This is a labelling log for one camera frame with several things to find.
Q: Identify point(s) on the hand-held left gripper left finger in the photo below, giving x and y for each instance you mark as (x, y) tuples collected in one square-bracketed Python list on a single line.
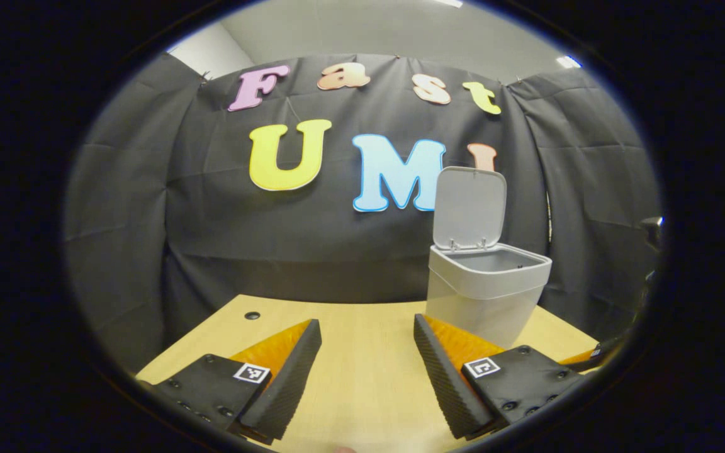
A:
[(290, 384)]

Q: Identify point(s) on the small ceiling light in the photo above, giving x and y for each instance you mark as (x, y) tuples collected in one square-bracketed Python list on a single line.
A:
[(568, 61)]

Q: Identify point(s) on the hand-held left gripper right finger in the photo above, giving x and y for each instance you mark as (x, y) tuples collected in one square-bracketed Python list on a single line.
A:
[(444, 384)]

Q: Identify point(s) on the wooden desktop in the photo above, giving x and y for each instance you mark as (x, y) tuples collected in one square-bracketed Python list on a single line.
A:
[(369, 352)]

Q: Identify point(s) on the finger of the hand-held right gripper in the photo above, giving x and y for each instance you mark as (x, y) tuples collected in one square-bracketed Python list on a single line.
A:
[(583, 358)]

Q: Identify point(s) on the white desktop garbage bin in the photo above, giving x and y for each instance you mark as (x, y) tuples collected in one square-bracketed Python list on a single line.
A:
[(482, 302)]

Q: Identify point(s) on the black backdrop cloth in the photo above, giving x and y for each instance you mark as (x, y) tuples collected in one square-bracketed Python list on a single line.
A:
[(211, 239)]

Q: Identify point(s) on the large ceiling light panel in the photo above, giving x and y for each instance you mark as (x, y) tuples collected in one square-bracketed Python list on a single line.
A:
[(448, 2)]

